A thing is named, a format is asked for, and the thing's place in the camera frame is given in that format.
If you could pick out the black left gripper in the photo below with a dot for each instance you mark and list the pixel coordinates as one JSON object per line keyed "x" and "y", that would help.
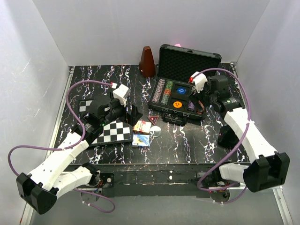
{"x": 131, "y": 118}

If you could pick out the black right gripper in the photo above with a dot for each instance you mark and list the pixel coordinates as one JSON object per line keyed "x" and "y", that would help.
{"x": 198, "y": 96}

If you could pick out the red playing card box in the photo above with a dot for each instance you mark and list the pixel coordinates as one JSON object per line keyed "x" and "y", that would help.
{"x": 142, "y": 127}

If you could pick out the brown black chip stack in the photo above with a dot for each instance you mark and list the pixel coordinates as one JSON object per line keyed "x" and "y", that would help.
{"x": 200, "y": 108}

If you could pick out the purple black chip stack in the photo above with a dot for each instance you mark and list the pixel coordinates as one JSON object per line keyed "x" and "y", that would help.
{"x": 191, "y": 106}

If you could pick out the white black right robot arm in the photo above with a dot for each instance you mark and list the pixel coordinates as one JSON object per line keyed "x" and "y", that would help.
{"x": 252, "y": 160}

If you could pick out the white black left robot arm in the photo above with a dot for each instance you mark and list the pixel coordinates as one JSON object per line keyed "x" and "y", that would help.
{"x": 44, "y": 185}

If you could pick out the black white chessboard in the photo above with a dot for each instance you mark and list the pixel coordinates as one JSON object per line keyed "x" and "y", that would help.
{"x": 113, "y": 133}

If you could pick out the black red all-in triangle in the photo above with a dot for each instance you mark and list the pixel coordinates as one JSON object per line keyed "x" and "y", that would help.
{"x": 153, "y": 119}

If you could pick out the blue playing card box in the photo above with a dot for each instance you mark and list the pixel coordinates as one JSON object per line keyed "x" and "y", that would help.
{"x": 141, "y": 140}

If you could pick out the clear round dealer button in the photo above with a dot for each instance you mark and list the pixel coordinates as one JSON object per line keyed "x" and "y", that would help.
{"x": 155, "y": 131}

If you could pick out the blue small blind button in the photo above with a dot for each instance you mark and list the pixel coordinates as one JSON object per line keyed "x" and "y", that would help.
{"x": 182, "y": 90}

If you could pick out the orange big blind button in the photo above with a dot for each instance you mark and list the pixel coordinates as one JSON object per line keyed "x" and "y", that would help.
{"x": 177, "y": 104}

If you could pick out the pink grey chip stack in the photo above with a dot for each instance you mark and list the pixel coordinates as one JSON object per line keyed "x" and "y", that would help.
{"x": 158, "y": 91}

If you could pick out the black poker chip case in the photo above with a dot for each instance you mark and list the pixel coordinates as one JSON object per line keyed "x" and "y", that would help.
{"x": 177, "y": 64}

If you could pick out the green yellow chip stack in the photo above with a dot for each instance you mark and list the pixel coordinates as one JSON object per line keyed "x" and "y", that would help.
{"x": 168, "y": 88}

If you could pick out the brown wooden metronome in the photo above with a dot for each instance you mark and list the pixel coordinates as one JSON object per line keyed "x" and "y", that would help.
{"x": 147, "y": 65}

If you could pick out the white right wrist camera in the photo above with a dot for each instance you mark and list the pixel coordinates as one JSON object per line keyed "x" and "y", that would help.
{"x": 198, "y": 80}

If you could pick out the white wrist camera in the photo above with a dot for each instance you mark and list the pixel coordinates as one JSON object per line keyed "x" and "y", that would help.
{"x": 121, "y": 93}
{"x": 198, "y": 80}

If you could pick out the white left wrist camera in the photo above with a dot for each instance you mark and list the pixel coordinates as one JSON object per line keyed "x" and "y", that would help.
{"x": 121, "y": 93}

